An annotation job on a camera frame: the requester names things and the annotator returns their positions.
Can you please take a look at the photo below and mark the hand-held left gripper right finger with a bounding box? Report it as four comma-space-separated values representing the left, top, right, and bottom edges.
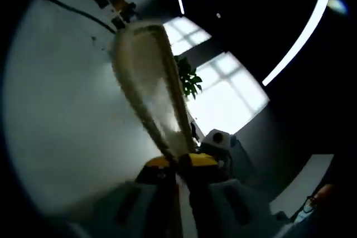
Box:
180, 153, 279, 238

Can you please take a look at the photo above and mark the green potted plant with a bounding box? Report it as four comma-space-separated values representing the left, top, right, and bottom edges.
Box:
174, 56, 203, 101

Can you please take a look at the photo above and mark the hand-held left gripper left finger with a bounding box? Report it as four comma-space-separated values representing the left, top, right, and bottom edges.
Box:
69, 156, 180, 238

